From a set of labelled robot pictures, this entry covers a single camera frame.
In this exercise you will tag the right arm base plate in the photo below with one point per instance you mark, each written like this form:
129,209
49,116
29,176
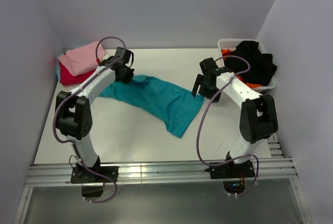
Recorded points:
232,171

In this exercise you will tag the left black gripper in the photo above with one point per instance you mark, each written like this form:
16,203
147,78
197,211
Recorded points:
129,76

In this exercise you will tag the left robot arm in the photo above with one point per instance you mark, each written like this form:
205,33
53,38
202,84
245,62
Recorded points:
73,116

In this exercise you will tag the aluminium rail frame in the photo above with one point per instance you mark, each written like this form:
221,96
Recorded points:
138,143

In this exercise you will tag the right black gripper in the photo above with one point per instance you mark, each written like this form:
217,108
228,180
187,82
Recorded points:
201,80

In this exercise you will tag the teal t shirt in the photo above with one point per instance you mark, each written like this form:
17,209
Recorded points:
172,104

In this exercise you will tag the light blue folded t shirt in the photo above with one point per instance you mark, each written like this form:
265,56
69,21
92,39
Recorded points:
58,67

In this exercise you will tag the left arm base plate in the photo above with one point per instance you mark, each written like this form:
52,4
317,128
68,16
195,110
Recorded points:
81,175

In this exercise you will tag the pink folded t shirt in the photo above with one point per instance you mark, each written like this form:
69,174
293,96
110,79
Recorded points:
83,59

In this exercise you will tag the white plastic basket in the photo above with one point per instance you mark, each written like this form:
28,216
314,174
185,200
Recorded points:
231,44

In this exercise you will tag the orange t shirt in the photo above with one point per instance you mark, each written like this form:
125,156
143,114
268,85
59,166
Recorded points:
249,86

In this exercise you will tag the black t shirt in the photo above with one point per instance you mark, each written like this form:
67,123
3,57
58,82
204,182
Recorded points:
261,69

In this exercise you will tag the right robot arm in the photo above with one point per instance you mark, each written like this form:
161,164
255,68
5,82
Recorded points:
258,118

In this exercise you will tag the red folded t shirt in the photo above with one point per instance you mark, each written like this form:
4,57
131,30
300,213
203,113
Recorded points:
75,78

